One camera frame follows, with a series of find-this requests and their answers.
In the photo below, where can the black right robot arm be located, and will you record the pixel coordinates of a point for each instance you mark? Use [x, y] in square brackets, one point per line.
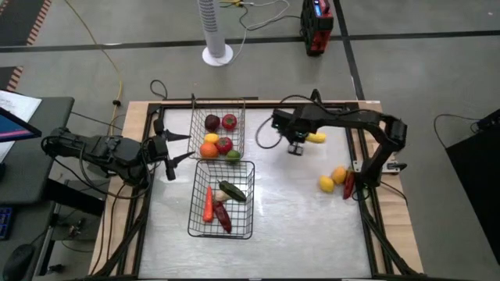
[351, 116]

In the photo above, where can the small yellow lemon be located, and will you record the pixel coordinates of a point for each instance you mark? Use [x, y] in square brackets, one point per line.
[211, 138]

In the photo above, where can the yellow corn cob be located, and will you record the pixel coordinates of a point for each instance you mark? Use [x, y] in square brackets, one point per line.
[316, 137]

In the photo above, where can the red tomato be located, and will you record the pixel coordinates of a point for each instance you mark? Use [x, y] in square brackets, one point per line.
[229, 122]

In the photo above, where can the large black striped-edge floor mat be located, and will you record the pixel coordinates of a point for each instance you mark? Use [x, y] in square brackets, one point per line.
[19, 19]

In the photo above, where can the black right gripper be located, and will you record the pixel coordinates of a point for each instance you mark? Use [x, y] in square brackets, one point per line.
[291, 125]

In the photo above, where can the orange carrot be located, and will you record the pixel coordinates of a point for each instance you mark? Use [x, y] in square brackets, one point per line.
[208, 208]

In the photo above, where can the green cucumber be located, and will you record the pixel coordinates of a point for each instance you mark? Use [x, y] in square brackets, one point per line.
[233, 191]

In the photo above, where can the black metal table frame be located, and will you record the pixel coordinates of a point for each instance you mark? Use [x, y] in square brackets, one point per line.
[234, 104]

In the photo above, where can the green lime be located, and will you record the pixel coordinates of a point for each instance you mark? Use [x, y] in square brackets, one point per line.
[233, 155]

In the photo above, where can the red apple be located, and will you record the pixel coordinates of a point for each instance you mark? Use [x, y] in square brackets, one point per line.
[223, 145]

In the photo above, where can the red chili pepper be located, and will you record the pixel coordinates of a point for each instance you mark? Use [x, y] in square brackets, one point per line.
[348, 184]

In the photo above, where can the black computer mouse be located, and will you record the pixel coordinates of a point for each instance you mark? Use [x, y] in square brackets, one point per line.
[17, 261]

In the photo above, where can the white paper sheet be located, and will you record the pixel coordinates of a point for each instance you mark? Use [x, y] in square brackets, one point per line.
[17, 103]

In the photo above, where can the yellow-orange round fruit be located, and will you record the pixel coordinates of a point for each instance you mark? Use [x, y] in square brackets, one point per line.
[339, 175]

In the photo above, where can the white tower fan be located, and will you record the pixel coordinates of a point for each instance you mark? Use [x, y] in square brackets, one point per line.
[215, 39]

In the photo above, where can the orange fruit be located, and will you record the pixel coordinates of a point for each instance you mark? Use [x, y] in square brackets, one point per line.
[209, 150]

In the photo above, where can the black desk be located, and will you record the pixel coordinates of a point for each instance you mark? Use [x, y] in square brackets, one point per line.
[35, 175]

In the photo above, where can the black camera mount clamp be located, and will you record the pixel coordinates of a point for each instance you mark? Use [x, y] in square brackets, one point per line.
[315, 95]

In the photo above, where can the large black box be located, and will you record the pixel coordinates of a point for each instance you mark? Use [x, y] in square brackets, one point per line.
[476, 175]

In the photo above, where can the computer monitor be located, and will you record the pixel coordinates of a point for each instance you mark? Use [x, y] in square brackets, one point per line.
[15, 129]

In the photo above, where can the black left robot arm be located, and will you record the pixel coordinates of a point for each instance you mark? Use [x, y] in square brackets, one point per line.
[101, 150]

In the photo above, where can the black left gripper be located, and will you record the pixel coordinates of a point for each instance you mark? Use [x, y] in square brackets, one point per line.
[155, 148]

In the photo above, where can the black keyboard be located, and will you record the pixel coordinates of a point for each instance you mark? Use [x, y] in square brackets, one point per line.
[4, 222]

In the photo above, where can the dark red plum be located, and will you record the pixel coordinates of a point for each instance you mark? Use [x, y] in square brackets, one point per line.
[212, 122]

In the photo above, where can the small black striped-edge floor mat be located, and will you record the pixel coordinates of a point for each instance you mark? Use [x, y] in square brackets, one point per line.
[8, 78]

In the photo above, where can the large yellow lemon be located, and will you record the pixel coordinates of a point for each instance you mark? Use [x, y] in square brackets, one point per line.
[326, 183]

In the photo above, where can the dark red long pepper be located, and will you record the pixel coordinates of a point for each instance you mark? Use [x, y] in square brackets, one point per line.
[222, 216]

